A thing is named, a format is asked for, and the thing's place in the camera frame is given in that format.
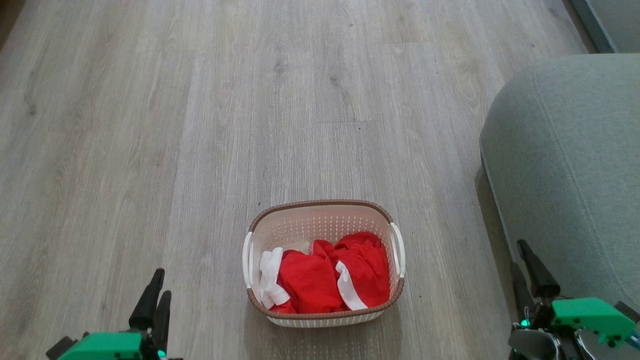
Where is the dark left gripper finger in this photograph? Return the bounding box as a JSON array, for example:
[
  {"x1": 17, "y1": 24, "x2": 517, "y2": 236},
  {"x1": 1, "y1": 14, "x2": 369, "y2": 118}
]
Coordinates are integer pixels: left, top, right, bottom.
[
  {"x1": 128, "y1": 268, "x2": 166, "y2": 331},
  {"x1": 151, "y1": 290, "x2": 173, "y2": 354}
]

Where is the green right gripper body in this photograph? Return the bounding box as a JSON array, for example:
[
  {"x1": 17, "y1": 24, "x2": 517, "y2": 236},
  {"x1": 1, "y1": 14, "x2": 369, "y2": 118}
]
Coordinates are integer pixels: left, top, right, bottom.
[{"x1": 534, "y1": 297, "x2": 637, "y2": 349}]

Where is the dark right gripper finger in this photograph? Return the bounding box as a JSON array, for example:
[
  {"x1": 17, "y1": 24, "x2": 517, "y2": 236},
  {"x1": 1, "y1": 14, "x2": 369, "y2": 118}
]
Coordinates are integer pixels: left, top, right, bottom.
[
  {"x1": 510, "y1": 262, "x2": 536, "y2": 321},
  {"x1": 517, "y1": 239, "x2": 561, "y2": 300}
]

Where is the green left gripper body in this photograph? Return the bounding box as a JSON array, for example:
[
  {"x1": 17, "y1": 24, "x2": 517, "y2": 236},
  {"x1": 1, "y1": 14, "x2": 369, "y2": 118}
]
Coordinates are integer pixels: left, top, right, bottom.
[{"x1": 56, "y1": 327, "x2": 171, "y2": 360}]

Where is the red and white garment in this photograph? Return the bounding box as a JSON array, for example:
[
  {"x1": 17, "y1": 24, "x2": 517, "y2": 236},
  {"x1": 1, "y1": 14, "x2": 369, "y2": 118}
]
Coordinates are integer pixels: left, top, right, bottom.
[{"x1": 258, "y1": 231, "x2": 391, "y2": 315}]

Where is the grey-green fabric sofa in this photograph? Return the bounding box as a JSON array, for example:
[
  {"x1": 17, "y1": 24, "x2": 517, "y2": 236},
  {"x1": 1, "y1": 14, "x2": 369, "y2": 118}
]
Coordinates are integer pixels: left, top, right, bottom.
[{"x1": 479, "y1": 53, "x2": 640, "y2": 313}]

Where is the beige brown-rimmed laundry basket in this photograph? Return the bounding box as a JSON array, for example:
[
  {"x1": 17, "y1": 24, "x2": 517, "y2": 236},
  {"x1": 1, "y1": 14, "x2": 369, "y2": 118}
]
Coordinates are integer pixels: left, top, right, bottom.
[{"x1": 242, "y1": 200, "x2": 406, "y2": 329}]

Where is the dark grey floor trim strip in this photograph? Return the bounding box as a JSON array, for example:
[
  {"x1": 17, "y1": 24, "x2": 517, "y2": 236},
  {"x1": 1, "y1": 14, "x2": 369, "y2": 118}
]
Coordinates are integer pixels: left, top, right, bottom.
[{"x1": 569, "y1": 0, "x2": 617, "y2": 54}]

